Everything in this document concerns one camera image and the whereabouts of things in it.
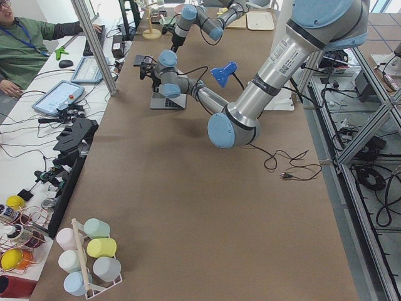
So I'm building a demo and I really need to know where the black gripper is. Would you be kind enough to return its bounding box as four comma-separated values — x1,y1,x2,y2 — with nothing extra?
139,61,161,92
162,24,185,53

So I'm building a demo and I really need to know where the grey laptop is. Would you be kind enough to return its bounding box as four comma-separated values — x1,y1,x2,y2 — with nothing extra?
149,92,187,110

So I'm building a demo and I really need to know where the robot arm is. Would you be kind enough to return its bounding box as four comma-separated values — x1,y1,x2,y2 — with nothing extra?
162,1,249,53
140,1,370,149

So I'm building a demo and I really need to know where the folded grey cloth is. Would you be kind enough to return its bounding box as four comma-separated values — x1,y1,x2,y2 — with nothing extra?
133,55,153,66

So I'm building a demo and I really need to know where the mint green bowl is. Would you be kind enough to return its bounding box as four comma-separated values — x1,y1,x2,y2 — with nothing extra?
159,16,175,26

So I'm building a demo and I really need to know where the wooden cup tree stand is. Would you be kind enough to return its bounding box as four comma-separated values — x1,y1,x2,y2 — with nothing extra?
137,0,164,40

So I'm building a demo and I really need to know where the blue desk lamp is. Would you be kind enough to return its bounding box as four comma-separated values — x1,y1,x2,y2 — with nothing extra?
211,61,245,90

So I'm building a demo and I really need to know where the blue teach pendant upper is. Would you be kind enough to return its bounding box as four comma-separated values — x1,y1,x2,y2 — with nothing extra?
70,56,103,85

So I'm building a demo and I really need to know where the blue teach pendant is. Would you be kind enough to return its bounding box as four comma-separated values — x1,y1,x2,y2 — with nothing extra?
31,80,85,115
70,56,103,85

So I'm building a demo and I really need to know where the black keyboard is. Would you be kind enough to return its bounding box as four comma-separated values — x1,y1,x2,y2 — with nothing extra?
82,24,107,58

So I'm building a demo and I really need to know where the wooden cutting board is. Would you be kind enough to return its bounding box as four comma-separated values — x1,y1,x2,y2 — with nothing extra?
226,13,247,29

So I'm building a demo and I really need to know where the white plastic tray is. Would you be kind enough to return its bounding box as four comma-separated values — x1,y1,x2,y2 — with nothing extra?
246,11,275,31

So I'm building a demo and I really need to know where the black computer mouse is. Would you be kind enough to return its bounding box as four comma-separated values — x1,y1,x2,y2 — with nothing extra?
58,60,74,69

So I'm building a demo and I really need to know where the blue teach pendant lower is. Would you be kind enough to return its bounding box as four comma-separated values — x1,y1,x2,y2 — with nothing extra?
31,80,85,115

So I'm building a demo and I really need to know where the black slotted tool holder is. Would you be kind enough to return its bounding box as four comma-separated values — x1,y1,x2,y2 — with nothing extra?
53,118,99,155

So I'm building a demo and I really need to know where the person in green jacket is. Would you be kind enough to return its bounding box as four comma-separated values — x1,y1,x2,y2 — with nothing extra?
1,1,83,98

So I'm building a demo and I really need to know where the mint green cup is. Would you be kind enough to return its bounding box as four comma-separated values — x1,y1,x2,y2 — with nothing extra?
83,218,110,239

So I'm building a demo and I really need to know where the yellow cup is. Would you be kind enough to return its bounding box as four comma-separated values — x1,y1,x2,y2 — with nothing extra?
86,238,117,258

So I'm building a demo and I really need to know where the yellow lemon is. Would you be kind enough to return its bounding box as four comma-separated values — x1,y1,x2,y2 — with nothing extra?
6,195,26,210
1,248,23,271

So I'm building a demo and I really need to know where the pink cup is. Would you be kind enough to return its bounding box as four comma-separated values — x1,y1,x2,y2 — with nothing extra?
56,228,77,251

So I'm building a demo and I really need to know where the sauce bottle with label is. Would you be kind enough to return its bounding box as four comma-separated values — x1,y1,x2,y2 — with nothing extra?
0,204,21,224

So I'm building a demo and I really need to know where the grey cup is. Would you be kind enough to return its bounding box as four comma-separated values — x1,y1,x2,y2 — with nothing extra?
93,256,122,282

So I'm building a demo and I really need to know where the white cup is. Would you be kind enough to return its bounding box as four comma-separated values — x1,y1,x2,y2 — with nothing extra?
58,250,81,273

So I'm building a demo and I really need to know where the light blue cup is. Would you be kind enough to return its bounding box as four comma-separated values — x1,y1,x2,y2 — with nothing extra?
63,272,86,296

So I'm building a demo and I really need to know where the aluminium frame post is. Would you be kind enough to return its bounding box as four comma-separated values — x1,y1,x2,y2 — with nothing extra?
71,0,117,96

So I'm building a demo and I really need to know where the copper wire bottle rack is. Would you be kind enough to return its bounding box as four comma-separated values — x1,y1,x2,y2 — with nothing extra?
1,206,51,275

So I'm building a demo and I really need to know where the white wire cup rack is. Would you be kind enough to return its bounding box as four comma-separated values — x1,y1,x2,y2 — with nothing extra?
71,218,123,300

